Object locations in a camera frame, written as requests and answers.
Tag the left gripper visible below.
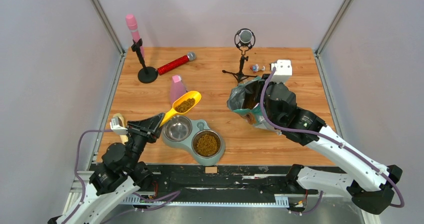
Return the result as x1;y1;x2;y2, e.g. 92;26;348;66
125;111;166;170

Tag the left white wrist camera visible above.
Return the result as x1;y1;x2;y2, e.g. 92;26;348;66
109;117;128;136

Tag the black round-base mic stand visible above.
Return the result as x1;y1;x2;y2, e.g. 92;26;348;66
131;38;159;83

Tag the yellow plastic scoop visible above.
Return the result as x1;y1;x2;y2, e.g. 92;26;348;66
160;91;202;127

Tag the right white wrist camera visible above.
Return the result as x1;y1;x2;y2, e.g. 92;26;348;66
270;59;293;84

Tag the red glitter microphone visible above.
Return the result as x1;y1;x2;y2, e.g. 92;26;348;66
157;52;197;75

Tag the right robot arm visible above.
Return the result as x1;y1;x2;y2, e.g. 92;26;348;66
258;78;405;215

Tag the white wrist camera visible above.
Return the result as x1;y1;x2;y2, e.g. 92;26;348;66
109;117;128;136
270;59;293;84

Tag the green pet food bag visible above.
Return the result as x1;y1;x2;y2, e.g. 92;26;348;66
226;76;282;135

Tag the pink microphone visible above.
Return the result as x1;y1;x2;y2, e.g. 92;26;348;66
125;13;141;46

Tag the small toy figurine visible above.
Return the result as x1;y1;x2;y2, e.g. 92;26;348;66
250;64;266;73

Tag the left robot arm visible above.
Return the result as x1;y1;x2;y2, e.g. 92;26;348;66
48;113;166;224

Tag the pink metronome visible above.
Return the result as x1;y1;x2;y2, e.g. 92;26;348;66
169;75;188;104

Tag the silver studio microphone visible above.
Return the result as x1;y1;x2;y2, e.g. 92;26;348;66
234;28;256;50

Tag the wooden block on rail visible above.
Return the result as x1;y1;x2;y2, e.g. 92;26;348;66
204;166;218;174

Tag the grey double pet bowl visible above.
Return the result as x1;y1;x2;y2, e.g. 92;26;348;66
162;116;226;166

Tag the black tripod mic stand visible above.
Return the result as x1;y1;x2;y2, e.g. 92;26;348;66
222;47;256;84

